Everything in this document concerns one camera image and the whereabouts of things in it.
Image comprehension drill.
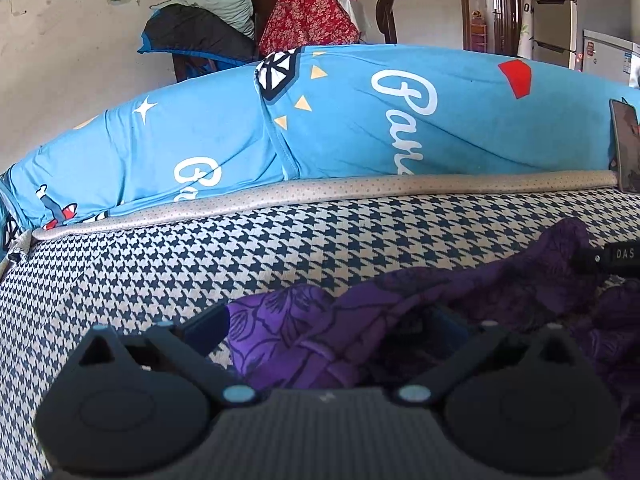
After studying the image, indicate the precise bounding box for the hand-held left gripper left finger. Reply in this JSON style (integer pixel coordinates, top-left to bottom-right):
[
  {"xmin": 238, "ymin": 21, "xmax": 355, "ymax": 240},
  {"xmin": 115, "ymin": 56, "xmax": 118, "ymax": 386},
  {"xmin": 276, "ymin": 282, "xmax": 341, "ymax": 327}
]
[{"xmin": 75, "ymin": 303, "xmax": 262, "ymax": 408}]

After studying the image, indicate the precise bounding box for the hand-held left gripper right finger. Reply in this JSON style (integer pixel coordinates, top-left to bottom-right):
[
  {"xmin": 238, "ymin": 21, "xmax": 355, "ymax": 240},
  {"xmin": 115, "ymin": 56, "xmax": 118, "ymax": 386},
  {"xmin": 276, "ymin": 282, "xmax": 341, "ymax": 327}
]
[{"xmin": 395, "ymin": 307, "xmax": 587, "ymax": 407}]

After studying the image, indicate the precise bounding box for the purple floral garment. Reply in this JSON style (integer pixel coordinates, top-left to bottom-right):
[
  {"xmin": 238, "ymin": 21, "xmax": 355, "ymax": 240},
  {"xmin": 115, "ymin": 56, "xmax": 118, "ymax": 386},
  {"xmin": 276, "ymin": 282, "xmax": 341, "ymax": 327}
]
[{"xmin": 227, "ymin": 217, "xmax": 640, "ymax": 480}]

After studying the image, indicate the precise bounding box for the houndstooth sofa seat cushion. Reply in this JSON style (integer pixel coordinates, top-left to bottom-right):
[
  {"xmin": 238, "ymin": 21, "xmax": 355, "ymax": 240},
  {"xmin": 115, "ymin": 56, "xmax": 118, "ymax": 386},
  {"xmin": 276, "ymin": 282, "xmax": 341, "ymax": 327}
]
[{"xmin": 0, "ymin": 170, "xmax": 640, "ymax": 480}]

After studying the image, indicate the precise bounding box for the black smartphone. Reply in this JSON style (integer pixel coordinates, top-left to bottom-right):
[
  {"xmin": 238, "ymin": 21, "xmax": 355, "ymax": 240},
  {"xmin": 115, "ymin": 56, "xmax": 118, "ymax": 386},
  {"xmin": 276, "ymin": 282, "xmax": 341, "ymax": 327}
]
[{"xmin": 608, "ymin": 97, "xmax": 640, "ymax": 194}]

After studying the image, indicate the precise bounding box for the white chest freezer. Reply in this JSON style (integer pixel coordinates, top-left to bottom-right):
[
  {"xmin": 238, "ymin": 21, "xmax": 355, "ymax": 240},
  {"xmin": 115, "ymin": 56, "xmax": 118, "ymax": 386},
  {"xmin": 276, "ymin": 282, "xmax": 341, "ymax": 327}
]
[{"xmin": 582, "ymin": 29, "xmax": 640, "ymax": 89}]

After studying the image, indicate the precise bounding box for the blue printed sofa cover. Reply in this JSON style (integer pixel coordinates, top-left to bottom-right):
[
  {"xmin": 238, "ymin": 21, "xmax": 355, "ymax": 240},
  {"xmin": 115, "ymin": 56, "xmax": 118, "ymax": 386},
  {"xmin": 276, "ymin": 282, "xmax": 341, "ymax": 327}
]
[{"xmin": 0, "ymin": 44, "xmax": 640, "ymax": 256}]

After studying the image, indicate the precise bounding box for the silver refrigerator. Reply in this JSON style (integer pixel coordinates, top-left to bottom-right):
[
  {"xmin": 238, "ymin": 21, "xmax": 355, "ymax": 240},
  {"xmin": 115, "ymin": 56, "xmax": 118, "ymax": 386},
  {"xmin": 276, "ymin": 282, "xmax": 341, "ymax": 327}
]
[{"xmin": 529, "ymin": 0, "xmax": 632, "ymax": 71}]

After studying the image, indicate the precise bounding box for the black and blue jacket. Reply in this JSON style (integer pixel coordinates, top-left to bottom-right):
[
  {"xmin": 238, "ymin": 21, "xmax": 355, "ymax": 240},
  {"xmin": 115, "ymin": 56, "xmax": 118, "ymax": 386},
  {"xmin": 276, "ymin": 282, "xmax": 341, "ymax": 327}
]
[{"xmin": 137, "ymin": 4, "xmax": 262, "ymax": 68}]

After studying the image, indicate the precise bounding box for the grey-green pillow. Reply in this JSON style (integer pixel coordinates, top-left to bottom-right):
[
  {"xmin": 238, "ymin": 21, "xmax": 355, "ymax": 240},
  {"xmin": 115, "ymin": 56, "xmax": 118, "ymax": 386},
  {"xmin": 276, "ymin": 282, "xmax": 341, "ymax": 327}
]
[{"xmin": 150, "ymin": 0, "xmax": 257, "ymax": 41}]

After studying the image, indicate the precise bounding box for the dark wooden chair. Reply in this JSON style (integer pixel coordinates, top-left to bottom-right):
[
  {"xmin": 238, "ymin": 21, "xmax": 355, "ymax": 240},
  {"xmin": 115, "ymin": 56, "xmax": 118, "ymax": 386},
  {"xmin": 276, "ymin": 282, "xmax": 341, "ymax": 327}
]
[{"xmin": 375, "ymin": 0, "xmax": 399, "ymax": 45}]

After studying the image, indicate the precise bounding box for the red floral cloth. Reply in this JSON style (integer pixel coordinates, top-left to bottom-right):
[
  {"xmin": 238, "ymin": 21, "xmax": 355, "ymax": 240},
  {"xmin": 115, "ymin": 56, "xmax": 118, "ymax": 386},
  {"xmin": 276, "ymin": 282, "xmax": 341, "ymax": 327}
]
[{"xmin": 258, "ymin": 0, "xmax": 362, "ymax": 57}]

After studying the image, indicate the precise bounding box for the table with white cloth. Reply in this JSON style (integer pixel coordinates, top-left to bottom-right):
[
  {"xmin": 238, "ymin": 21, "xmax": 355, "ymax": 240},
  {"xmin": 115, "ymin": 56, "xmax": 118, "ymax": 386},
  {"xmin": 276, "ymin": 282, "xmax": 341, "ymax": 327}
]
[{"xmin": 334, "ymin": 0, "xmax": 372, "ymax": 44}]

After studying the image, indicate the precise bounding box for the wooden door frame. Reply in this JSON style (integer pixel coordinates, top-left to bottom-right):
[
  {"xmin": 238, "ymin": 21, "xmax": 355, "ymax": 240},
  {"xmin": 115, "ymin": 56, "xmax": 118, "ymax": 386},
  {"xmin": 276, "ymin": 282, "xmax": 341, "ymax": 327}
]
[{"xmin": 457, "ymin": 0, "xmax": 532, "ymax": 57}]

